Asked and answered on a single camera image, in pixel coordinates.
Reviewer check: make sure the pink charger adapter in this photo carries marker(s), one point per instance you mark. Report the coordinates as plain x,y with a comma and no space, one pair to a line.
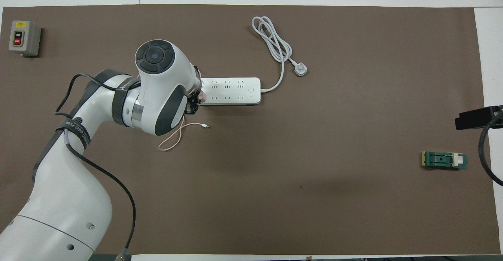
202,95

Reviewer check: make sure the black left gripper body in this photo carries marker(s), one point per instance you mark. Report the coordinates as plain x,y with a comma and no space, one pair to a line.
193,104

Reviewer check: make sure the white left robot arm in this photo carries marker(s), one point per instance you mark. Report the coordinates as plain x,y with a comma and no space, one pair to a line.
59,194

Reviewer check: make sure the brown table mat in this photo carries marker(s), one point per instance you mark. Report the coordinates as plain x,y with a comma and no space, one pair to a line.
275,198

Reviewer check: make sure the grey on-off switch box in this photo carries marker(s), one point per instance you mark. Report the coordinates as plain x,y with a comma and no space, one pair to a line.
29,37

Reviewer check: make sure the green knife switch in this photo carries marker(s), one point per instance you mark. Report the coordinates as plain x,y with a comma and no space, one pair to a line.
440,159

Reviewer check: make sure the white power strip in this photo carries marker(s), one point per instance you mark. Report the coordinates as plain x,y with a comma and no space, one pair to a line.
235,92

